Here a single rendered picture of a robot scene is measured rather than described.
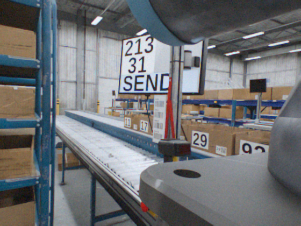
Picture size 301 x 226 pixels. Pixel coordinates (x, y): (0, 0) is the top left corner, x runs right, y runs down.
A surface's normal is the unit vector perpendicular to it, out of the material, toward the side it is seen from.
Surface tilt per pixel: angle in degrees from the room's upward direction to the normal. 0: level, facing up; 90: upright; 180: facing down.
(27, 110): 90
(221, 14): 167
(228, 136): 90
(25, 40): 90
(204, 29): 177
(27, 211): 91
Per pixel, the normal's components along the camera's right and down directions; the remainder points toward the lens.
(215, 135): -0.85, 0.00
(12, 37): 0.52, 0.07
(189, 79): -0.61, -0.05
